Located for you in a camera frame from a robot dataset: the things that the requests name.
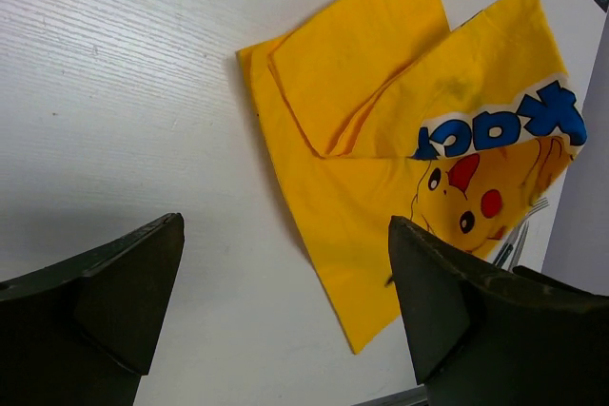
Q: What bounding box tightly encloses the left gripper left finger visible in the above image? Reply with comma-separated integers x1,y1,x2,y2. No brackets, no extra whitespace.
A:
1,213,185,405

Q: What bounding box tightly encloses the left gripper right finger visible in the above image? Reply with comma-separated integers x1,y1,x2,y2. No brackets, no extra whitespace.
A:
388,217,608,405

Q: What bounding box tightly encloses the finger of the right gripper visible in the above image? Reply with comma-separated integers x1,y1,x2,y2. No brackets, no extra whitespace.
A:
512,265,590,295

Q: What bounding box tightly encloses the yellow pikachu cloth napkin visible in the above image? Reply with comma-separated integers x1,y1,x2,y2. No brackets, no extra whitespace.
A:
238,0,587,352

